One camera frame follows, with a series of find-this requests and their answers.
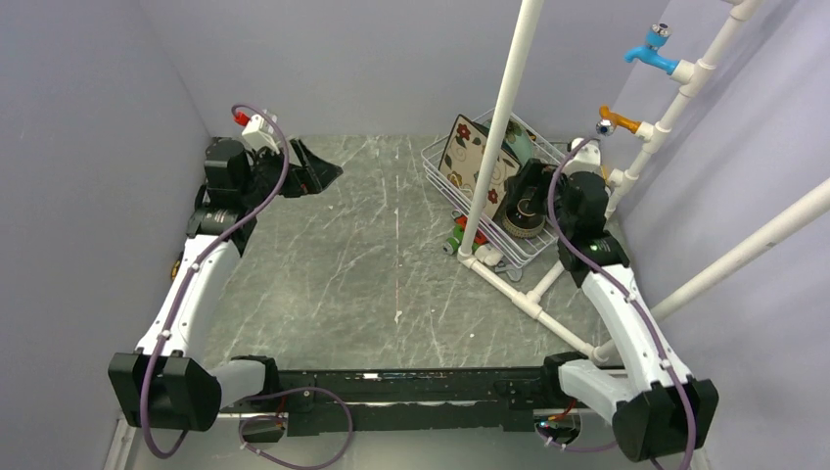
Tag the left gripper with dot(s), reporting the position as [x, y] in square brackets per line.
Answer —
[311, 176]

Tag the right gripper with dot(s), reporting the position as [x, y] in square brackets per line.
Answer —
[534, 173]

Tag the beige patterned bowl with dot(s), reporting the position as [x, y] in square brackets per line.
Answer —
[522, 220]

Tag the cream square plate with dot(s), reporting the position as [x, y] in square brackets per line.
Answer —
[461, 162]

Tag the teal square plate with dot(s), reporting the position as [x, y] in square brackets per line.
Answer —
[517, 142]

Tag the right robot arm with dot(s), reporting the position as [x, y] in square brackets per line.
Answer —
[658, 408]

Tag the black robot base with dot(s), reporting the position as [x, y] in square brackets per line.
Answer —
[511, 399]

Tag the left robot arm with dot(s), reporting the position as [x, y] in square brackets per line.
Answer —
[162, 383]

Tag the green faucet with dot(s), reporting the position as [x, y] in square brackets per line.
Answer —
[454, 241]

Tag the orange faucet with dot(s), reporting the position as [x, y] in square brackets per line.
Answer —
[610, 121]

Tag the blue faucet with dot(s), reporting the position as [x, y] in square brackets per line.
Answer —
[648, 53]

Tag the white wire dish rack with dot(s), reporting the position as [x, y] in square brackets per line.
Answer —
[519, 252]

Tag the red handled wrench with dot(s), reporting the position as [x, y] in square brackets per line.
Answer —
[479, 238]

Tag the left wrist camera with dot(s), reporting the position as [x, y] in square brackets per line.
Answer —
[256, 132]

